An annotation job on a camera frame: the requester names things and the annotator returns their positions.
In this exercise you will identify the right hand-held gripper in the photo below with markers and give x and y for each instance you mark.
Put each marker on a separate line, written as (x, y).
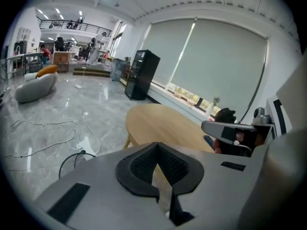
(297, 99)

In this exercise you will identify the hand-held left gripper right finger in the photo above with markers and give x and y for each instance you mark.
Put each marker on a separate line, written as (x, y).
(211, 183)

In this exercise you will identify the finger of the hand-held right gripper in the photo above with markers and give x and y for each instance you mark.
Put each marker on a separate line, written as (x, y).
(213, 128)

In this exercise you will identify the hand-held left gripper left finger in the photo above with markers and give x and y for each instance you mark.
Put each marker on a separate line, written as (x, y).
(100, 188)

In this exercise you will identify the wooden coffee table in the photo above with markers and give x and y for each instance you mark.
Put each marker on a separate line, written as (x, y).
(158, 123)

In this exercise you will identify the person's right hand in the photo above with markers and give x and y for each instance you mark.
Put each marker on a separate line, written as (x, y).
(217, 147)

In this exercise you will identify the black backpack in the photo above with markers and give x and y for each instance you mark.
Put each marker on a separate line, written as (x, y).
(224, 116)

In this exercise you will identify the white vase with flowers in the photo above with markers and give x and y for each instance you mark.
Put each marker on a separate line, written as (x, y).
(214, 106)

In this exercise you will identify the black upright device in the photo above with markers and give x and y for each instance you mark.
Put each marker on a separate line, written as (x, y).
(199, 102)

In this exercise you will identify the white power strip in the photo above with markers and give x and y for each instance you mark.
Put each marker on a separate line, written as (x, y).
(86, 146)

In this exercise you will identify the grey roller blind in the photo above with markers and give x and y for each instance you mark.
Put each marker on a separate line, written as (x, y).
(223, 71)
(163, 54)

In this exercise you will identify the black glass-door cabinet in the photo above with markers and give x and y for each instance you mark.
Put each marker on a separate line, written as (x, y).
(141, 75)

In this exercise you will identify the white power adapter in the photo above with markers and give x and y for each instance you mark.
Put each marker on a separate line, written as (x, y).
(78, 86)

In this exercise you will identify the translucent grey storage bin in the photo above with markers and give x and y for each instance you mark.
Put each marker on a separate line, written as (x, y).
(118, 69)

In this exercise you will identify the wooden platform steps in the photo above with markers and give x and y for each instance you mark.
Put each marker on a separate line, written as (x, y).
(92, 72)

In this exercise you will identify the grey round sofa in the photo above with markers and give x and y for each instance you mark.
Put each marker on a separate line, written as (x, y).
(36, 90)

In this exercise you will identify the orange cushion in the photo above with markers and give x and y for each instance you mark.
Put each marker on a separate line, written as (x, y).
(47, 70)

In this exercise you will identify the white printed cushion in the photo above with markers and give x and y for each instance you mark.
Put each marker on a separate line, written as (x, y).
(30, 76)

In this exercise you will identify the brown wooden cabinet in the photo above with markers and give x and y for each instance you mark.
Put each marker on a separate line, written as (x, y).
(61, 62)

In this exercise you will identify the black balcony railing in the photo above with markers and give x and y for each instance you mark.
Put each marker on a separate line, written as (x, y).
(76, 26)

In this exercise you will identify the right hand-held gripper camera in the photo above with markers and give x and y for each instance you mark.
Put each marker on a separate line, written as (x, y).
(261, 116)

